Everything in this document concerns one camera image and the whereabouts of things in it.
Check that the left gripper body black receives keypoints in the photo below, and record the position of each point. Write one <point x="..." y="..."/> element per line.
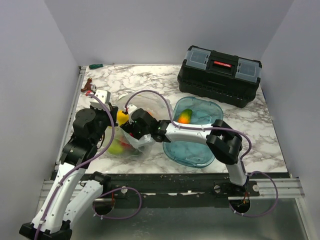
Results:
<point x="104" y="121"/>

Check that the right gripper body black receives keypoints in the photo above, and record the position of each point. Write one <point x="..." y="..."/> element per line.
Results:
<point x="129" y="127"/>

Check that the yellow fake fruit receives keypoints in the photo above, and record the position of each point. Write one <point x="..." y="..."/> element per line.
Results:
<point x="122" y="117"/>

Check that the translucent printed plastic bag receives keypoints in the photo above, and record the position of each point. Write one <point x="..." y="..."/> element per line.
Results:
<point x="132" y="141"/>

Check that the light green fake pear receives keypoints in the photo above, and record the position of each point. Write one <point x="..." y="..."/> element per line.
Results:
<point x="115" y="148"/>

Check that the orange green fake mango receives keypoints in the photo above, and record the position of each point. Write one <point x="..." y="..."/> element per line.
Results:
<point x="185" y="116"/>

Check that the red fake fruit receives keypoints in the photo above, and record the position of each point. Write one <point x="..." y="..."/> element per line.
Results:
<point x="124" y="143"/>

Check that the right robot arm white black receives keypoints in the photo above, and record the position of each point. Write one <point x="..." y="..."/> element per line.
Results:
<point x="224" y="142"/>

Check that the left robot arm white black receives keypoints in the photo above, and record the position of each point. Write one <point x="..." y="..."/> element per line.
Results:
<point x="60" y="211"/>

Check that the brown water tap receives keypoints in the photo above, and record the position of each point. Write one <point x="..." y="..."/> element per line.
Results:
<point x="89" y="86"/>

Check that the teal transparent plastic tray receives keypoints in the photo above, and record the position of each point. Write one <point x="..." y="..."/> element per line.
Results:
<point x="188" y="147"/>

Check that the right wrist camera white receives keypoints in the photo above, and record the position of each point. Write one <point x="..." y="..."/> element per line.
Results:
<point x="130" y="109"/>

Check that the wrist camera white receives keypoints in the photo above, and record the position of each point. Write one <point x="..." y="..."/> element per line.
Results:
<point x="103" y="95"/>
<point x="130" y="109"/>

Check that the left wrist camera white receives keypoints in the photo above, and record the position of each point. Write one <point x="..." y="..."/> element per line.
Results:
<point x="103" y="95"/>

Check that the green handled screwdriver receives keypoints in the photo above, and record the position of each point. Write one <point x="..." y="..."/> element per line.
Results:
<point x="101" y="65"/>

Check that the black mounting base rail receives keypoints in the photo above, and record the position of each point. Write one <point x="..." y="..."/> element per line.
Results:
<point x="176" y="190"/>

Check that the black toolbox red handle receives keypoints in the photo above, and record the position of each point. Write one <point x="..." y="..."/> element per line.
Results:
<point x="219" y="76"/>

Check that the aluminium frame rail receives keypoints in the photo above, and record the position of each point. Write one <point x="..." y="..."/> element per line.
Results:
<point x="287" y="188"/>

